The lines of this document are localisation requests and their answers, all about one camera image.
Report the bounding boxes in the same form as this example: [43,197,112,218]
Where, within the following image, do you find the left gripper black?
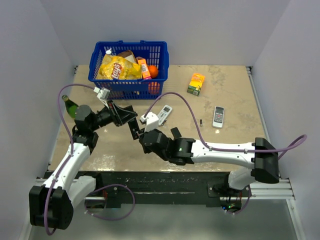
[89,99,137,132]

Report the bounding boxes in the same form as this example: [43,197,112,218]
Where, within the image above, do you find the black remote battery cover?
[170,127,182,140]

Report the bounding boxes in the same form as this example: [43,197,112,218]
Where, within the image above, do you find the white remote control green screen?
[157,105,173,126]

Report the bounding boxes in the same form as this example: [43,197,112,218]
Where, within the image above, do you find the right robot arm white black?
[139,129,280,197]

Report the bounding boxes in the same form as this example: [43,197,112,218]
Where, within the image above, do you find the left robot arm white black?
[29,100,138,230]

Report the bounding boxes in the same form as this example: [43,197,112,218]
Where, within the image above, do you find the white remote control dark keypad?
[212,106,225,129]

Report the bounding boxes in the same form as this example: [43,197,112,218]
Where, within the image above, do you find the orange carton in basket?
[136,56,152,80]

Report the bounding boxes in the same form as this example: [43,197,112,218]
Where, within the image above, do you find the orange fruit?
[148,65,159,79]

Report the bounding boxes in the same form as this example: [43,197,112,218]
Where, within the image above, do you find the yellow Lays chips bag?
[96,54,142,80]

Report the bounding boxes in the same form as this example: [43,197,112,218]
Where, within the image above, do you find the green glass bottle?
[61,94,79,119]

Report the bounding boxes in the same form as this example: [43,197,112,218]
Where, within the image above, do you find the yellow green juice carton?
[187,73,206,96]

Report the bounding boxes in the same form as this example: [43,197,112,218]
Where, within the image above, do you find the brown bread loaf bag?
[117,50,137,63]

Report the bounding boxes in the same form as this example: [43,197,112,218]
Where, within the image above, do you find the blue plastic shopping basket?
[88,40,170,100]

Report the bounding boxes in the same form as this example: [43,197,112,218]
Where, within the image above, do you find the white capped bottle in basket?
[105,48,113,55]

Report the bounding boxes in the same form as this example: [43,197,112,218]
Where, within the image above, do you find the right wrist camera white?
[140,112,159,133]

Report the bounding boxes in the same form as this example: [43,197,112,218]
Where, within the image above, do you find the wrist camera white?
[140,112,159,133]
[93,87,110,107]

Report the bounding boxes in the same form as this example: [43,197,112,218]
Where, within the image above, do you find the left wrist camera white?
[93,87,110,107]

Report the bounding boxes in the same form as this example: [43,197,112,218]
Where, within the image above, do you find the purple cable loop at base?
[84,184,136,221]

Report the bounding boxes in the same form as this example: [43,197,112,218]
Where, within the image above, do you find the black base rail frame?
[76,171,249,208]

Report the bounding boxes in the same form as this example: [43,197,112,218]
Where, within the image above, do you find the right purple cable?
[144,92,308,161]

